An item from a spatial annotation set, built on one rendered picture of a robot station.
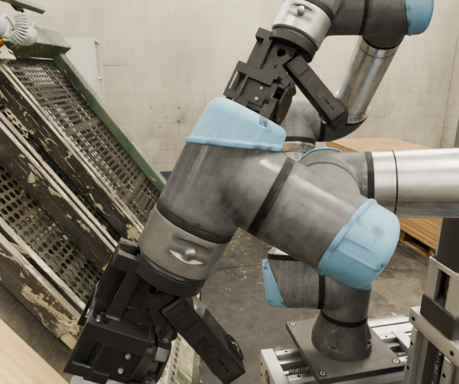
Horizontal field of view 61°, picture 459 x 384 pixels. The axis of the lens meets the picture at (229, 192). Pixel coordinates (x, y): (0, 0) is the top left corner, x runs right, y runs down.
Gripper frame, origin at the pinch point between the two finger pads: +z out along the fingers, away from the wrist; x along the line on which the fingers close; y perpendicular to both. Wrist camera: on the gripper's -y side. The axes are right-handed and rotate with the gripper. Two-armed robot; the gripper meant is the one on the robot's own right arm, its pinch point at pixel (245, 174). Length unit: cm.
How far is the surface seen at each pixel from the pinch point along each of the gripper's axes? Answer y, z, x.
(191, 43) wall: 252, -141, -458
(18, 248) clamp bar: 44, 36, -19
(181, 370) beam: 5, 60, -58
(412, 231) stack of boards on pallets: -98, -26, -368
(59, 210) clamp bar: 56, 32, -46
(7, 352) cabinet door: 29, 50, -9
